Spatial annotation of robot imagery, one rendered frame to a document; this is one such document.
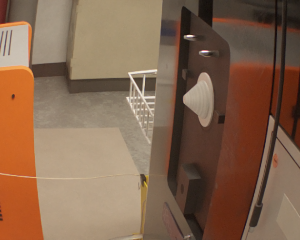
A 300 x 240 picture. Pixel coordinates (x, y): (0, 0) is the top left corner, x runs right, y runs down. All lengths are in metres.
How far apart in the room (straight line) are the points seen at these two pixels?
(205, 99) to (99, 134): 1.10
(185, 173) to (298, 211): 0.33
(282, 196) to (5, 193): 0.74
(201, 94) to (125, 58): 3.24
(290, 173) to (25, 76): 0.65
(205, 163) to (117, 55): 3.22
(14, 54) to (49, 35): 3.09
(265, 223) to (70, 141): 1.26
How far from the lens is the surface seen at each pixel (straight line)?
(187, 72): 0.78
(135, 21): 3.89
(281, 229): 0.50
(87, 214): 1.41
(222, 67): 0.67
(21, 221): 1.18
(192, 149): 0.79
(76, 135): 1.78
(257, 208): 0.52
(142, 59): 3.98
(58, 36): 4.23
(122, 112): 3.76
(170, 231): 0.85
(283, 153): 0.50
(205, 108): 0.72
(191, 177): 0.75
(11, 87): 1.04
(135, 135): 3.49
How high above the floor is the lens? 1.47
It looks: 23 degrees down
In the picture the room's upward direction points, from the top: 4 degrees clockwise
